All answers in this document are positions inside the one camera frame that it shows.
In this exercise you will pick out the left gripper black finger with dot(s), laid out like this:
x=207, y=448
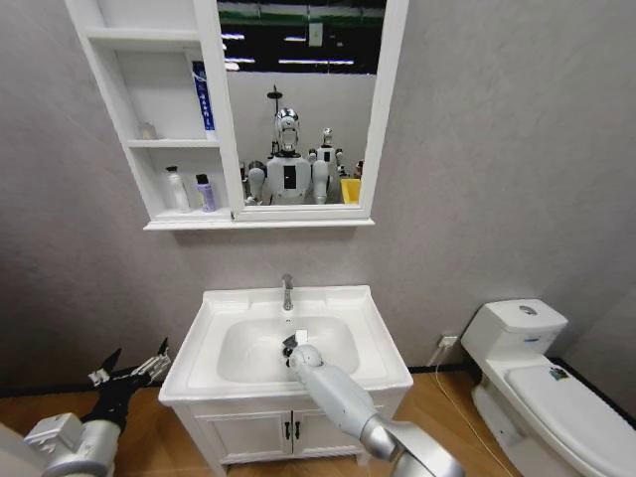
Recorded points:
x=105, y=370
x=155, y=366

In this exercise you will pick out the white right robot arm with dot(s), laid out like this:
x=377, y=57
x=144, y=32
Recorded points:
x=338, y=397

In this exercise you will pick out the white ceramic washbasin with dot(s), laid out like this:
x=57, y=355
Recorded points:
x=238, y=358

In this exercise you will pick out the white vanity cabinet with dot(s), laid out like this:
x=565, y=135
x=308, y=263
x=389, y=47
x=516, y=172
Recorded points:
x=238, y=432

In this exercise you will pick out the cabinet door mirror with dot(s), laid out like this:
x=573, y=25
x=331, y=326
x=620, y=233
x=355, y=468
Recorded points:
x=303, y=109

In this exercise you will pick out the blue and white cleanser tube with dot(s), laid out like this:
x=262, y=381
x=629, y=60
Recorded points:
x=204, y=99

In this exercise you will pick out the chrome faucet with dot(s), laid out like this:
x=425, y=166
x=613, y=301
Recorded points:
x=286, y=293

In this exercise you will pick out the purple bottle with black cap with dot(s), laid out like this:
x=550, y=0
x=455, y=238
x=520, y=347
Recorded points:
x=205, y=195

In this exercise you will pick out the white bottle with black cap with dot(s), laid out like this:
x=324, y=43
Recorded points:
x=177, y=194

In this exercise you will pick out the small clear jar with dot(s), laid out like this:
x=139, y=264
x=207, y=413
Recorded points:
x=147, y=131

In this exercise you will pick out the chrome toilet flush button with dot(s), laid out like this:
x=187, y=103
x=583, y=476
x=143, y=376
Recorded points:
x=527, y=310

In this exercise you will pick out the white toilet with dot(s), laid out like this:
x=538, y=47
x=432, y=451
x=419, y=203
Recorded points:
x=546, y=412

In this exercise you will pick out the small sticker on toilet lid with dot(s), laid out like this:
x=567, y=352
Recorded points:
x=557, y=373

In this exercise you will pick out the white wall socket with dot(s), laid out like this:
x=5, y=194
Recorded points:
x=448, y=341

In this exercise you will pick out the white wall cabinet with shelves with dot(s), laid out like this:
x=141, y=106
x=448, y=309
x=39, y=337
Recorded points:
x=149, y=99

